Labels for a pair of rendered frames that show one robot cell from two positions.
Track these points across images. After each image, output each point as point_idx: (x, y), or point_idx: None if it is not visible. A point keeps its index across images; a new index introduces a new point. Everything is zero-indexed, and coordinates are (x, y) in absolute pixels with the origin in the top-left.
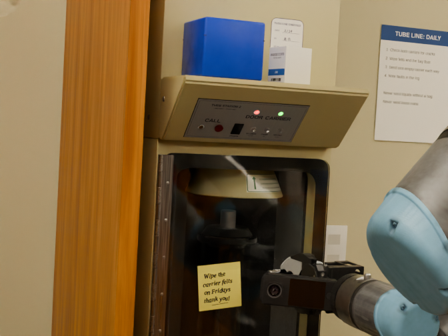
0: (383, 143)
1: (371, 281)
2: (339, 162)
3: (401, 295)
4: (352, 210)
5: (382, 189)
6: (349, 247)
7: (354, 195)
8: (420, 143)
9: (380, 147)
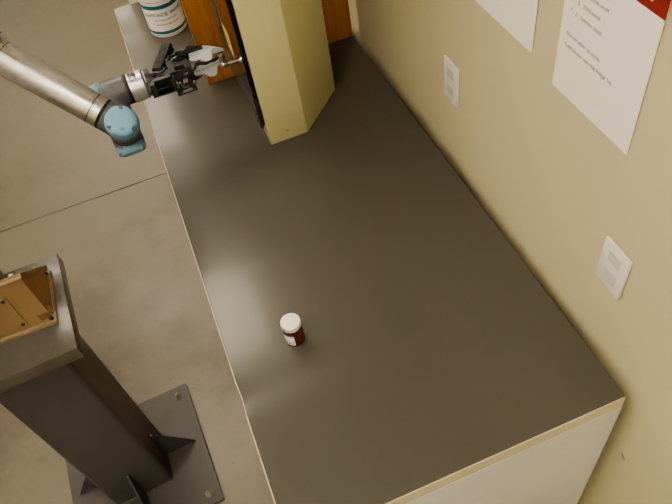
0: (482, 9)
1: (122, 75)
2: (455, 5)
3: (90, 85)
4: (463, 59)
5: (482, 57)
6: (462, 90)
7: (464, 46)
8: (510, 34)
9: (480, 12)
